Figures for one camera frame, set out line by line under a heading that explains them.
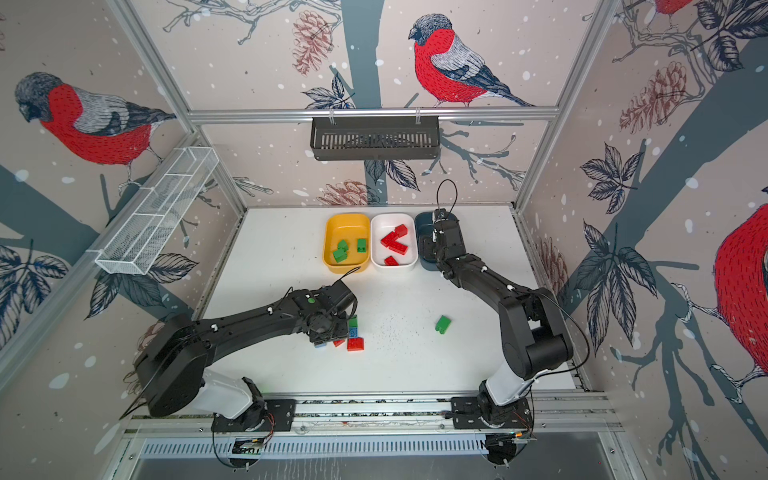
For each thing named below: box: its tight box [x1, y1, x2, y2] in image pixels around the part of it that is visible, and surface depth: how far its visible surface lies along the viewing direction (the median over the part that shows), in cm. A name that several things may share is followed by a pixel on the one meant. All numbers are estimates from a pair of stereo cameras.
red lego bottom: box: [347, 337, 364, 351], surface depth 87 cm
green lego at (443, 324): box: [435, 315, 452, 335], surface depth 89 cm
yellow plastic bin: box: [324, 213, 370, 274], surface depth 109 cm
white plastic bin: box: [370, 212, 419, 271], surface depth 109 cm
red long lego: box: [380, 231, 405, 253], surface depth 109 cm
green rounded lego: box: [333, 242, 349, 263], surface depth 106 cm
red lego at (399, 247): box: [388, 241, 409, 255], surface depth 109 cm
